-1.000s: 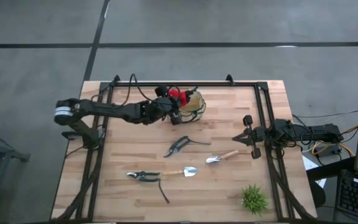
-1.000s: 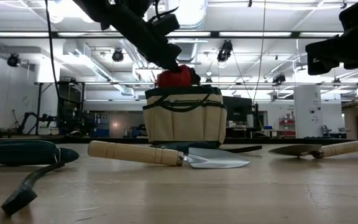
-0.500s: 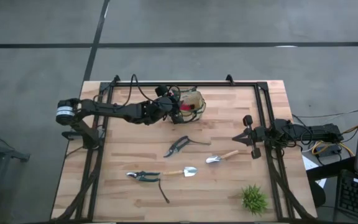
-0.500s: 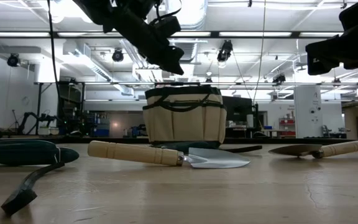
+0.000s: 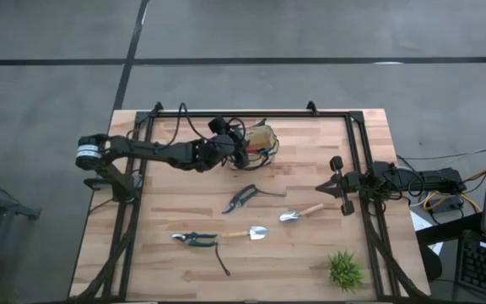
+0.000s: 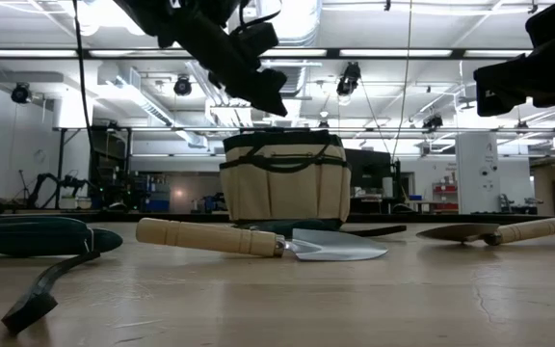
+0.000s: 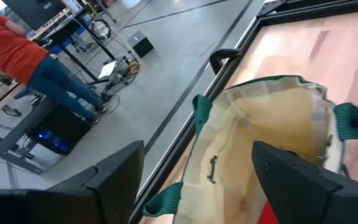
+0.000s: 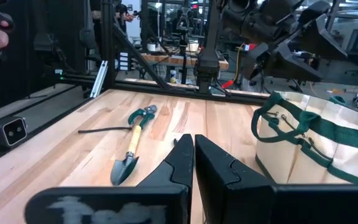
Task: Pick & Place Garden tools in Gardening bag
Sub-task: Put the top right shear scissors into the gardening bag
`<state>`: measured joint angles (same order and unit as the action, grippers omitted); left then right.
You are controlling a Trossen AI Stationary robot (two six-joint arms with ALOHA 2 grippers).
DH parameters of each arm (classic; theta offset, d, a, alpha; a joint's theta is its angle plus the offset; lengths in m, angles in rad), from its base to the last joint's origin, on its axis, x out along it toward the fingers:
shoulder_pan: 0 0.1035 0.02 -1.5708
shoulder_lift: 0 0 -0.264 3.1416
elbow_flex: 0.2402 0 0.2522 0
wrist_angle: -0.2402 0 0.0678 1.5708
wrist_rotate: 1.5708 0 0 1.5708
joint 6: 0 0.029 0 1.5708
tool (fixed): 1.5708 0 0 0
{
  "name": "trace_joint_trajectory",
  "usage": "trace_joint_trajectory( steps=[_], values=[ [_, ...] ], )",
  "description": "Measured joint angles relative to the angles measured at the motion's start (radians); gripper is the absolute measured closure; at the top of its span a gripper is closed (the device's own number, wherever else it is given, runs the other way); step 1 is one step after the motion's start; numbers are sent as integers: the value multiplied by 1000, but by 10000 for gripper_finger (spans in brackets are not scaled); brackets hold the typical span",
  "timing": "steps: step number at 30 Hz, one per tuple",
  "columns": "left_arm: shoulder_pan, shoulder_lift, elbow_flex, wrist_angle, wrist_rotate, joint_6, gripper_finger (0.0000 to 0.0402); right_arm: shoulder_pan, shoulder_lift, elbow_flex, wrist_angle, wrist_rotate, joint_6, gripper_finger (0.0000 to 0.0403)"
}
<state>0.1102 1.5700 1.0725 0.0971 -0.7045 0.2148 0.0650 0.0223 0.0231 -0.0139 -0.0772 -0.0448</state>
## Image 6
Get black metal rack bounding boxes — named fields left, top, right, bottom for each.
left=54, top=125, right=134, bottom=212

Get red shelf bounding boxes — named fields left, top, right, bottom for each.
left=431, top=180, right=460, bottom=213

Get narrow trowel wooden handle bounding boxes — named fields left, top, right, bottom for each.
left=415, top=217, right=555, bottom=247

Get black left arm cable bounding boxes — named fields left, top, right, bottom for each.
left=71, top=0, right=96, bottom=146

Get dark green pouch black strap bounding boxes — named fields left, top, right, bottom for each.
left=0, top=215, right=124, bottom=336

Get black aluminium table frame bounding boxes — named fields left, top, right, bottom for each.
left=0, top=210, right=555, bottom=233

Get white square pillar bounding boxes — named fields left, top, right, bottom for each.
left=454, top=132, right=503, bottom=215

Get black computer monitor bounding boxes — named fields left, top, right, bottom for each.
left=344, top=147, right=394, bottom=190

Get wide silver trowel wooden handle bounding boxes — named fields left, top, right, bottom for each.
left=135, top=217, right=389, bottom=263

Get thin grey hanging cable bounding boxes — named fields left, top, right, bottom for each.
left=390, top=0, right=414, bottom=163

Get beige green gardening bag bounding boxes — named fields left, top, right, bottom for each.
left=218, top=127, right=354, bottom=238

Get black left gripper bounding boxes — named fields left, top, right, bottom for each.
left=183, top=0, right=289, bottom=118

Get blue storage bins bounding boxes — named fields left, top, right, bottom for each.
left=143, top=173, right=171, bottom=214

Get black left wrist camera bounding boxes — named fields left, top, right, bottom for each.
left=231, top=21, right=279, bottom=63

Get black ceiling spotlight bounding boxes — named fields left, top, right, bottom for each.
left=421, top=114, right=445, bottom=132
left=10, top=82, right=33, bottom=105
left=335, top=61, right=362, bottom=97
left=172, top=74, right=194, bottom=97

